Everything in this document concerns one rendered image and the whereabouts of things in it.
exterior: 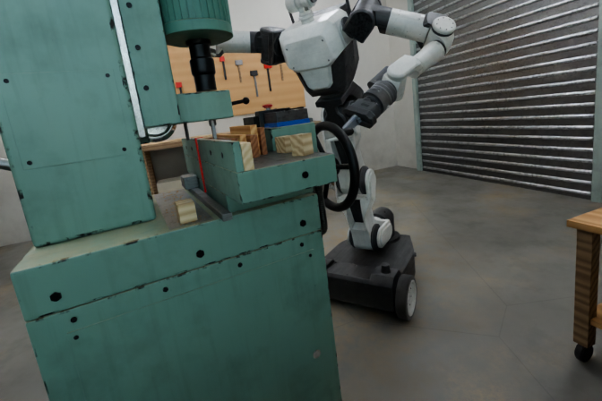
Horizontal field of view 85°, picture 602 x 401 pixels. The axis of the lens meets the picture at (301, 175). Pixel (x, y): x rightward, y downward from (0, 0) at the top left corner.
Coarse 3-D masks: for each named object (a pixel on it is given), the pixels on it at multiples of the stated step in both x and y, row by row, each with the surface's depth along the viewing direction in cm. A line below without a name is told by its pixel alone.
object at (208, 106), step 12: (180, 96) 78; (192, 96) 80; (204, 96) 81; (216, 96) 82; (228, 96) 84; (180, 108) 79; (192, 108) 80; (204, 108) 81; (216, 108) 82; (228, 108) 84; (192, 120) 80; (204, 120) 82
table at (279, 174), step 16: (192, 160) 99; (256, 160) 72; (272, 160) 68; (288, 160) 65; (304, 160) 64; (320, 160) 66; (208, 176) 82; (224, 176) 67; (240, 176) 59; (256, 176) 60; (272, 176) 62; (288, 176) 63; (304, 176) 64; (320, 176) 67; (336, 176) 68; (224, 192) 70; (240, 192) 59; (256, 192) 60; (272, 192) 62; (288, 192) 64
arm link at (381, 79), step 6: (384, 72) 110; (378, 78) 109; (384, 78) 107; (372, 84) 109; (378, 84) 105; (384, 84) 104; (390, 84) 104; (396, 84) 105; (402, 84) 106; (390, 90) 103; (396, 90) 106; (402, 90) 110; (396, 96) 105; (402, 96) 113
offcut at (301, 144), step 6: (294, 138) 70; (300, 138) 69; (306, 138) 70; (294, 144) 70; (300, 144) 69; (306, 144) 70; (312, 144) 71; (294, 150) 71; (300, 150) 70; (306, 150) 70; (312, 150) 71
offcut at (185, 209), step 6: (180, 204) 66; (186, 204) 66; (192, 204) 67; (180, 210) 66; (186, 210) 67; (192, 210) 67; (180, 216) 66; (186, 216) 67; (192, 216) 67; (180, 222) 66; (186, 222) 67
